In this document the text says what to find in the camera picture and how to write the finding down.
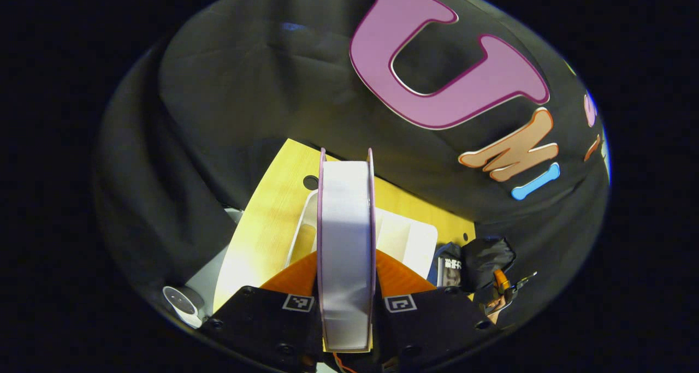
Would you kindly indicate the dark grey book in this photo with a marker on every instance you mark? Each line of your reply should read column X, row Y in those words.
column 451, row 272

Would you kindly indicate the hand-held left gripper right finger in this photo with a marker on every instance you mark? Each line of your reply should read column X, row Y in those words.
column 431, row 321

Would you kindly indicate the pink book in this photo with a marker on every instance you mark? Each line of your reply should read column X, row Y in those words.
column 345, row 242

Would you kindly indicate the white plastic bookshelf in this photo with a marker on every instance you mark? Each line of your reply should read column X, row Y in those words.
column 404, row 244

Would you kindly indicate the blue schoolbag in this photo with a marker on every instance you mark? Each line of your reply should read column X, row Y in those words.
column 486, row 255

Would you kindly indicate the white cylindrical object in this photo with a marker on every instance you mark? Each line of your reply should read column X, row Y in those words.
column 183, row 305

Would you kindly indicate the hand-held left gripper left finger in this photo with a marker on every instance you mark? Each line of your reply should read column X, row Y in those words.
column 256, row 324

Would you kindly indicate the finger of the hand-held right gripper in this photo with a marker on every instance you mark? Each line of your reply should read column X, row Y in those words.
column 499, row 281

